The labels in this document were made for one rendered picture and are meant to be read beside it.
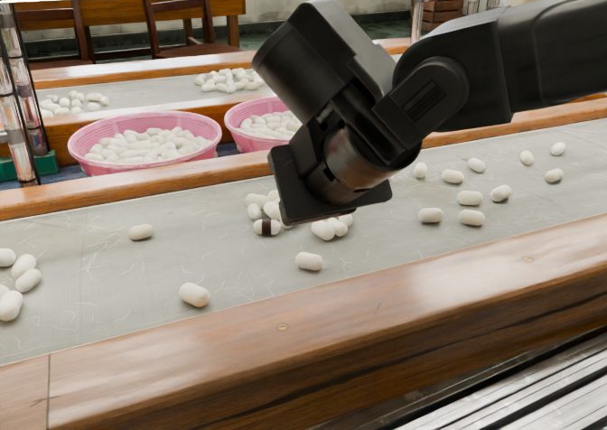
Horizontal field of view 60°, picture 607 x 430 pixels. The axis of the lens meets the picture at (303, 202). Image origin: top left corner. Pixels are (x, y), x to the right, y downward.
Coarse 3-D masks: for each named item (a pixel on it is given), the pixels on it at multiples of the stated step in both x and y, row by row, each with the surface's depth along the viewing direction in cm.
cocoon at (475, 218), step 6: (462, 210) 72; (468, 210) 71; (474, 210) 72; (462, 216) 71; (468, 216) 71; (474, 216) 71; (480, 216) 71; (462, 222) 72; (468, 222) 71; (474, 222) 71; (480, 222) 71
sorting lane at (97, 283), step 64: (576, 128) 105; (192, 192) 80; (256, 192) 80; (448, 192) 80; (512, 192) 80; (576, 192) 80; (64, 256) 65; (128, 256) 65; (192, 256) 65; (256, 256) 65; (320, 256) 65; (384, 256) 65; (0, 320) 55; (64, 320) 55; (128, 320) 55
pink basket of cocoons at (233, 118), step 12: (276, 96) 114; (240, 108) 109; (252, 108) 112; (264, 108) 114; (228, 120) 103; (240, 120) 109; (240, 132) 95; (240, 144) 98; (252, 144) 95; (264, 144) 94; (288, 144) 93
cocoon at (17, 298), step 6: (6, 294) 55; (12, 294) 55; (18, 294) 56; (0, 300) 55; (6, 300) 54; (12, 300) 55; (18, 300) 55; (0, 306) 54; (6, 306) 54; (12, 306) 54; (18, 306) 55; (0, 312) 54; (6, 312) 54; (12, 312) 54; (18, 312) 55; (0, 318) 54; (6, 318) 54; (12, 318) 54
